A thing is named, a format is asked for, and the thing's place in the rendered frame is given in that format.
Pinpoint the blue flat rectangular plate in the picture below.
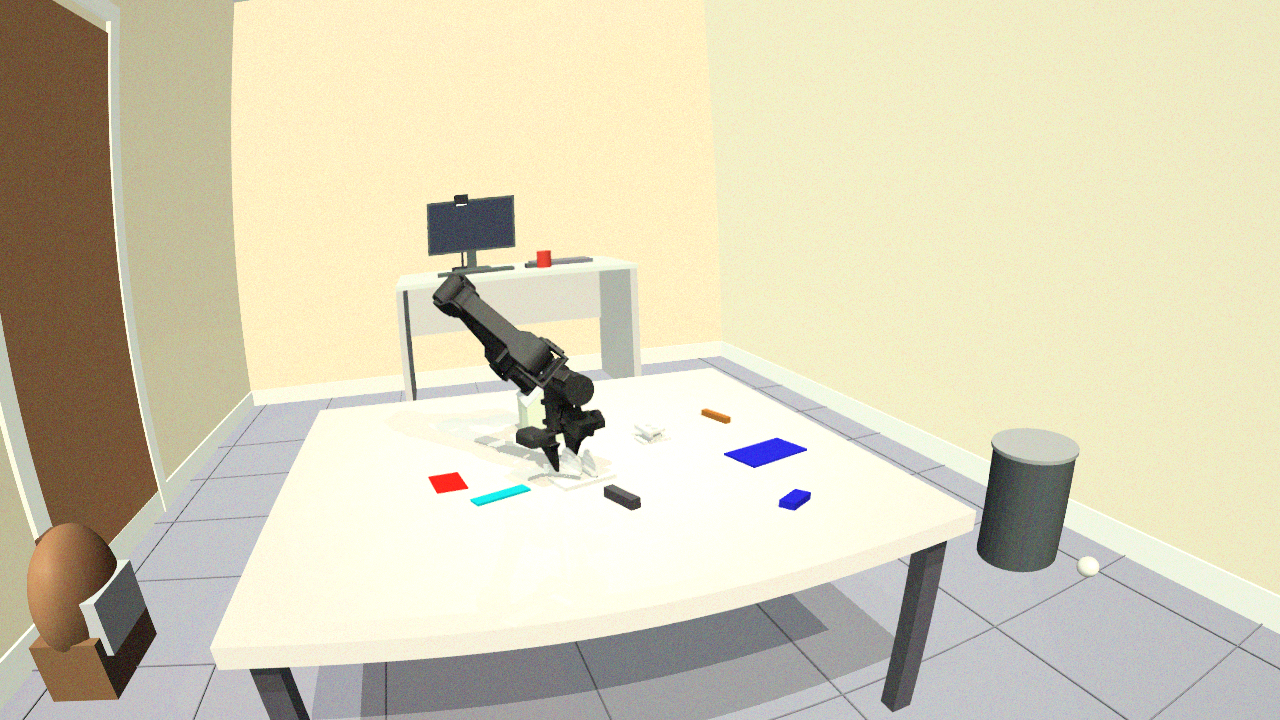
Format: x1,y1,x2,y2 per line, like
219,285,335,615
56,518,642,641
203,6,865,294
724,437,806,468

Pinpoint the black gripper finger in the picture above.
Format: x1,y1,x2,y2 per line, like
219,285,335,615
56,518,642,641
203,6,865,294
563,432,588,455
541,441,561,471

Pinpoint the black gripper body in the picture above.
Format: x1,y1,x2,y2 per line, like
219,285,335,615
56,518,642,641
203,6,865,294
515,396,573,448

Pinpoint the small blue block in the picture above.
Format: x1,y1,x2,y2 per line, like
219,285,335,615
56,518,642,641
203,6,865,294
780,489,812,511

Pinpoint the cyan flat plate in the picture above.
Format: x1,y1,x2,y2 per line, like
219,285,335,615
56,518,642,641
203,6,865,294
470,484,531,507

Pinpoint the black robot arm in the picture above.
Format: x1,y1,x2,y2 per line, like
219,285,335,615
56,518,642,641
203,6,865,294
433,273,602,439

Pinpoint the small orange bar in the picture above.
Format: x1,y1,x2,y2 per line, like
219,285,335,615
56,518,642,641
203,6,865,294
701,407,731,424

